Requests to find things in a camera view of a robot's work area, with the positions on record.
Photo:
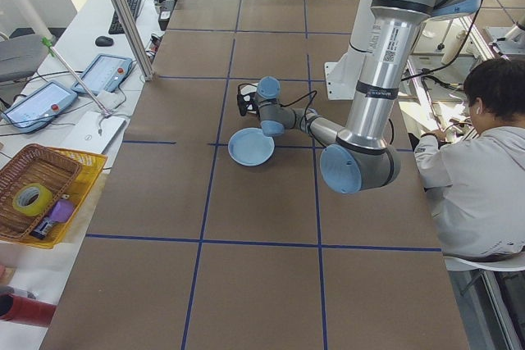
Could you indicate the dark blue stamp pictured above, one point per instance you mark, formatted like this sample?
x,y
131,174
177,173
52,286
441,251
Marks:
x,y
41,229

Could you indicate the white mast base plate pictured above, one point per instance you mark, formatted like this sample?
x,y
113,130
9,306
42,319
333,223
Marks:
x,y
328,75

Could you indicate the metal bar V-shaped frame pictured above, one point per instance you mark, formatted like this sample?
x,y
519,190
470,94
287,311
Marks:
x,y
418,96

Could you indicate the red tube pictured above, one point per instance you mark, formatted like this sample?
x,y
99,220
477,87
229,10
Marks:
x,y
28,310

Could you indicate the metal rod with green tape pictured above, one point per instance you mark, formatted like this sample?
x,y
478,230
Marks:
x,y
74,75

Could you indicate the grey chair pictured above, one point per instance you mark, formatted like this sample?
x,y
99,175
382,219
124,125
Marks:
x,y
18,57

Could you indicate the yellow plastic basket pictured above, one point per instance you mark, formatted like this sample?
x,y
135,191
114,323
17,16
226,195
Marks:
x,y
88,178

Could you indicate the purple box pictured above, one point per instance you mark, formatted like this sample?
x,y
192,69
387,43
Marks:
x,y
61,210

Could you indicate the brown wicker basket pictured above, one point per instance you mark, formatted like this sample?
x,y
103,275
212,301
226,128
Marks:
x,y
33,174

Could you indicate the white laptop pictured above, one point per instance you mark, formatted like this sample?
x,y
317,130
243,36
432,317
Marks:
x,y
92,133

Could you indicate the white camera mast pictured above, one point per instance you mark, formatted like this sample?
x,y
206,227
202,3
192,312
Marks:
x,y
360,30

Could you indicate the black keyboard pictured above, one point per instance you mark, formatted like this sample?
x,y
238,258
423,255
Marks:
x,y
126,14

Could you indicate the blue teach pendant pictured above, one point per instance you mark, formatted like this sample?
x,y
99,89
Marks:
x,y
39,106
104,73

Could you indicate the white cylinder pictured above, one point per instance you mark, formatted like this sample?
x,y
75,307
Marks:
x,y
452,48

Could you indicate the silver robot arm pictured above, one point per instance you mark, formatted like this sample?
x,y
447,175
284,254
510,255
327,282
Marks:
x,y
373,92

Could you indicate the yellow-green tape roll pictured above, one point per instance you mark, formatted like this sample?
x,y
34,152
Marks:
x,y
32,201

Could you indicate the aluminium profile post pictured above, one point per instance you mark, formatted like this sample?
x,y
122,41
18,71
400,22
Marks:
x,y
123,10

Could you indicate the white chair seat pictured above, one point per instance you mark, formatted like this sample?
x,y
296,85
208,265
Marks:
x,y
484,264

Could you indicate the person in white hoodie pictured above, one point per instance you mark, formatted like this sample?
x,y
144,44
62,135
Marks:
x,y
484,186

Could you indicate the black computer mouse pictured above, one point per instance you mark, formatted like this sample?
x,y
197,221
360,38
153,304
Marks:
x,y
103,41

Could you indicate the black box with white label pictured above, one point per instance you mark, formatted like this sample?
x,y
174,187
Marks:
x,y
165,14

